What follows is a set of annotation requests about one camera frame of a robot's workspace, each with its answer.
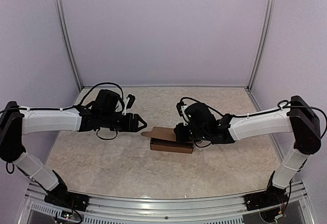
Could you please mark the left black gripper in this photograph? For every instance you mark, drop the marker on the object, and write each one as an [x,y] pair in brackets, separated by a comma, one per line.
[131,125]

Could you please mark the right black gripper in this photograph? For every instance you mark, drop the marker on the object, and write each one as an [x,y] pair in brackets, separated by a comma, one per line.
[181,137]

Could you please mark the brown cardboard box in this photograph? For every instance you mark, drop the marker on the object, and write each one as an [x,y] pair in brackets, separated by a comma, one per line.
[164,140]

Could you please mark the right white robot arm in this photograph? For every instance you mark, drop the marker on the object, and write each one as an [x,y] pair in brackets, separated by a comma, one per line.
[294,116]

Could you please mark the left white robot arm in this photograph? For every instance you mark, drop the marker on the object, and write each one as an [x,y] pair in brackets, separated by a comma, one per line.
[17,121]

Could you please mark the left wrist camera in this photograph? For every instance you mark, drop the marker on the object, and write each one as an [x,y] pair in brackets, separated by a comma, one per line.
[128,103]

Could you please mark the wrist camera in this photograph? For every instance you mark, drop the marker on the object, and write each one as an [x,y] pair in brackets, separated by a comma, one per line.
[128,103]
[181,106]

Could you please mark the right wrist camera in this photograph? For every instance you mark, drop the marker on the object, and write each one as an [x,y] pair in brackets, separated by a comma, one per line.
[181,106]

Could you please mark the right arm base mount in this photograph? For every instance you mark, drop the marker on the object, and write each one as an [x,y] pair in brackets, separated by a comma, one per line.
[264,199]

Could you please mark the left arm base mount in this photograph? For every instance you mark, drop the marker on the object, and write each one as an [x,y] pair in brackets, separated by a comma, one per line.
[67,199]

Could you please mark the front aluminium rail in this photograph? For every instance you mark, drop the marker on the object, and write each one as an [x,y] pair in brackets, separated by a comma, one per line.
[109,209]

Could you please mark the right aluminium frame post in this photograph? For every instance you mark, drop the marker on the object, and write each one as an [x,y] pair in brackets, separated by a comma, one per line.
[262,43]

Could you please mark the aluminium frame post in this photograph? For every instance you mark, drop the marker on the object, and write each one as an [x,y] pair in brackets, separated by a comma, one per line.
[67,44]
[262,43]

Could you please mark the left aluminium frame post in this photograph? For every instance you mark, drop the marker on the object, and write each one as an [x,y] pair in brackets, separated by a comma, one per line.
[67,44]

